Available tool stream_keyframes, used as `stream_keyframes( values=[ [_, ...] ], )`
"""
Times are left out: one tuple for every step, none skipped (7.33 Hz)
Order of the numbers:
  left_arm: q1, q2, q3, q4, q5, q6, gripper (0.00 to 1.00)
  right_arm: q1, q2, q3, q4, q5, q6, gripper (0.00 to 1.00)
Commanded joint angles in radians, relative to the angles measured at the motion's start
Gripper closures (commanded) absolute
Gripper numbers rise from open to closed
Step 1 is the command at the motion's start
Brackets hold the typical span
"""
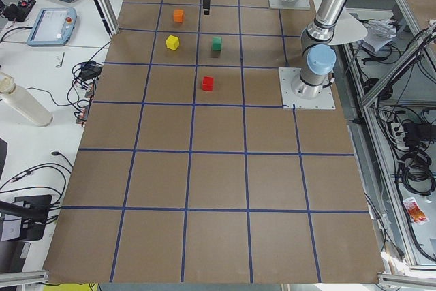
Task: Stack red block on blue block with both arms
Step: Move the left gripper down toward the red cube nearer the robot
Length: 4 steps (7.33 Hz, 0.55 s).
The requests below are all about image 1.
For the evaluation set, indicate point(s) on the red wooden block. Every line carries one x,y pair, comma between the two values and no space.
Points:
207,83

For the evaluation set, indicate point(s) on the orange wooden block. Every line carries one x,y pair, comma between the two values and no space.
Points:
178,15

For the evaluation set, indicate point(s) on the green wooden block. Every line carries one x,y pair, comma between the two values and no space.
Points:
217,43

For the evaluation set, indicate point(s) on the yellow wooden block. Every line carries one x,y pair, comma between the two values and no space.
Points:
172,42

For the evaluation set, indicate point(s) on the blue teach pendant near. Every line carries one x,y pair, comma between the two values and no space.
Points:
52,27

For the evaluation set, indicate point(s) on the metal allen key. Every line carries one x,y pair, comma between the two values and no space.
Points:
60,59

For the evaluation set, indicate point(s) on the brown gridded paper mat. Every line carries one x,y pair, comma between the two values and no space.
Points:
175,184

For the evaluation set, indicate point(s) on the white bottle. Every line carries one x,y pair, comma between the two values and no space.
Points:
23,102

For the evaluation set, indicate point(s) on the black device on table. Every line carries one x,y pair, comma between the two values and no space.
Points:
25,219

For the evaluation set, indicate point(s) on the red snack wrapper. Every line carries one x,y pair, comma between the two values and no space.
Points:
414,211

